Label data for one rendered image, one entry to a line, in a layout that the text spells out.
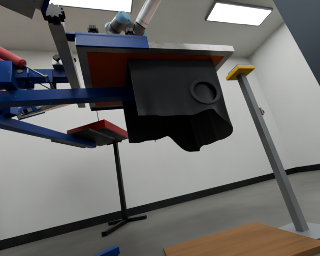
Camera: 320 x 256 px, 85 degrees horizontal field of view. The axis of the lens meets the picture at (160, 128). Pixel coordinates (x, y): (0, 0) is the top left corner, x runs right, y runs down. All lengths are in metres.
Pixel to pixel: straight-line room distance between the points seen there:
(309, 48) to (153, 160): 2.65
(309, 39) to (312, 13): 0.07
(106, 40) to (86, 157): 2.33
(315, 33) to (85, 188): 2.82
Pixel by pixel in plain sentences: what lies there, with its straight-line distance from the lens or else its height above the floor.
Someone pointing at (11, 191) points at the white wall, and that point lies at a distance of 3.16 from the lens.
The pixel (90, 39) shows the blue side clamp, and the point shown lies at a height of 0.97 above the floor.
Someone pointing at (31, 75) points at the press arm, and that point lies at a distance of 1.12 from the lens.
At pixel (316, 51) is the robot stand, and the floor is 0.62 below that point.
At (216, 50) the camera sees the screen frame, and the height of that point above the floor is 0.96.
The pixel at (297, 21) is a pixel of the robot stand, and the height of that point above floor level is 0.73.
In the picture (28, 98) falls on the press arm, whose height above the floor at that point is 0.87.
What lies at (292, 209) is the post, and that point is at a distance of 1.19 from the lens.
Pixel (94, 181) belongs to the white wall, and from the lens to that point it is 2.91.
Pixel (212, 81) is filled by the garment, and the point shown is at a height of 0.81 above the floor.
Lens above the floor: 0.37
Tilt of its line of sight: 17 degrees up
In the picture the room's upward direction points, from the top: 12 degrees counter-clockwise
